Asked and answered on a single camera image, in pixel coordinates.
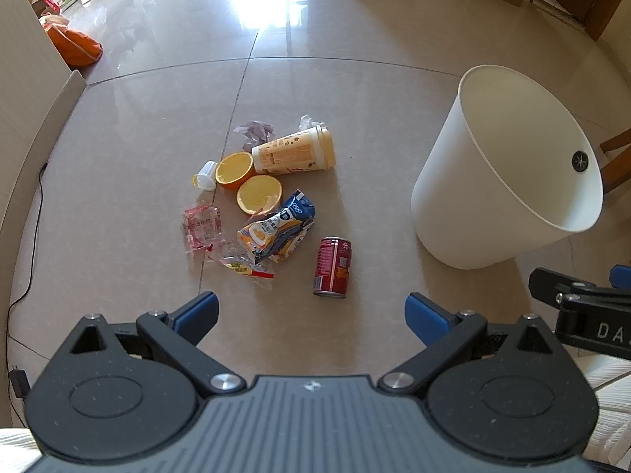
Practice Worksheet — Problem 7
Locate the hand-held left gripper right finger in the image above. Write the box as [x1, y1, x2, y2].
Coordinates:
[379, 292, 586, 397]

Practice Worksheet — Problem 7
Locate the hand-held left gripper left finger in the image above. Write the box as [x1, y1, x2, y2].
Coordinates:
[49, 292, 246, 397]

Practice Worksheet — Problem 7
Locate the pink clear plastic wrapper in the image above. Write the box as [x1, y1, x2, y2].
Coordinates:
[181, 204, 222, 252]

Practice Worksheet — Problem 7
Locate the white plastic trash bin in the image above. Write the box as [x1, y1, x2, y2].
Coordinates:
[411, 64, 605, 270]

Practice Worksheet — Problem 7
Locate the yellow lidded drink cup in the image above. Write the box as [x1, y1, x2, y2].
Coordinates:
[251, 125, 337, 176]

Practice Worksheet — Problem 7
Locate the clear red yellow wrapper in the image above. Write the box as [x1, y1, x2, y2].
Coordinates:
[207, 244, 275, 281]

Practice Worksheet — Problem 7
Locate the person's white knit clothing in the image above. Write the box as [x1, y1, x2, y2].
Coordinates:
[0, 350, 631, 473]

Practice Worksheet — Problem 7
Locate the red drink can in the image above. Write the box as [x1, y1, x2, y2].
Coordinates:
[312, 236, 353, 299]

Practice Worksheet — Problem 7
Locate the blue yellow snack packet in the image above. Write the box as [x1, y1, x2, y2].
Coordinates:
[237, 190, 316, 264]

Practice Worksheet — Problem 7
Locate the wooden chair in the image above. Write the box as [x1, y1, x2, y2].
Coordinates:
[599, 128, 631, 193]

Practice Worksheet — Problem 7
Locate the small white plastic bottle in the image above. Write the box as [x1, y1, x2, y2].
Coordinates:
[192, 160, 218, 192]

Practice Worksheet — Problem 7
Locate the crumpled purple grey paper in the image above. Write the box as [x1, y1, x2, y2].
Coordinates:
[234, 121, 277, 153]

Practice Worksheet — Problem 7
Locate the black plug adapter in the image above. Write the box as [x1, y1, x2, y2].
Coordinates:
[9, 369, 29, 399]

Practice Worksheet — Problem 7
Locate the orange bag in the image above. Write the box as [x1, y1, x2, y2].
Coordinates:
[39, 15, 104, 66]

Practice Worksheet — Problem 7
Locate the thin black floor cable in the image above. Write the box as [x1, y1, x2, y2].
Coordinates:
[6, 162, 49, 372]

